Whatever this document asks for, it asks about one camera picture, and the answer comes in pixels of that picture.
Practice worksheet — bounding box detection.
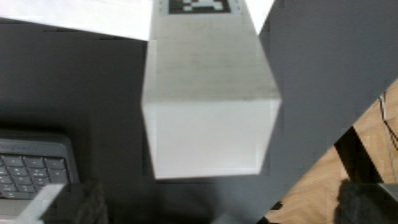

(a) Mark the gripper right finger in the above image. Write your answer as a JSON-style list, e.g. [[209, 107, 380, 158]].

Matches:
[[336, 180, 398, 224]]

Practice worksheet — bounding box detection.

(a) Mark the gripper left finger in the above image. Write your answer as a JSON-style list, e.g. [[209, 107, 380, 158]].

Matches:
[[0, 181, 108, 224]]

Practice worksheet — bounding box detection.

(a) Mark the white desk tabletop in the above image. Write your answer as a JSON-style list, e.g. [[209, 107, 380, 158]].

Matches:
[[0, 0, 275, 41]]

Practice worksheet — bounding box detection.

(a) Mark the black table leg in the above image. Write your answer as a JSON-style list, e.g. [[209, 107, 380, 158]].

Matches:
[[334, 128, 384, 183]]

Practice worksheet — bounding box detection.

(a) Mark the black keyboard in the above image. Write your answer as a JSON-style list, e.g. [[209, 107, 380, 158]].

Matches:
[[0, 130, 80, 200]]

